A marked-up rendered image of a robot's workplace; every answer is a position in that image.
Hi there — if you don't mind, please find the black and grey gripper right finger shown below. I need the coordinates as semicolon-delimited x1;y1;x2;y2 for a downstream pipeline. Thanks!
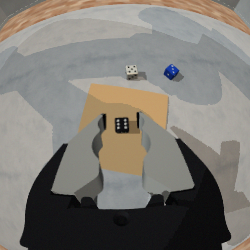
137;111;231;243

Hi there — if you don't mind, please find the white die with black pips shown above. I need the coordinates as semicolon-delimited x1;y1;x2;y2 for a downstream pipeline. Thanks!
126;65;138;80

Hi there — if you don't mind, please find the blue die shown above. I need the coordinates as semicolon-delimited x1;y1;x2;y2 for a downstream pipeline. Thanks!
164;64;179;80

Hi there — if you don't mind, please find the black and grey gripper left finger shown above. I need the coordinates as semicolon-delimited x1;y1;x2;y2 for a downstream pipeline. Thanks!
20;113;106;248

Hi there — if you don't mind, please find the orange flat mat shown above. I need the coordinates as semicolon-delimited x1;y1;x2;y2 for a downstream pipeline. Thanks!
78;83;168;176

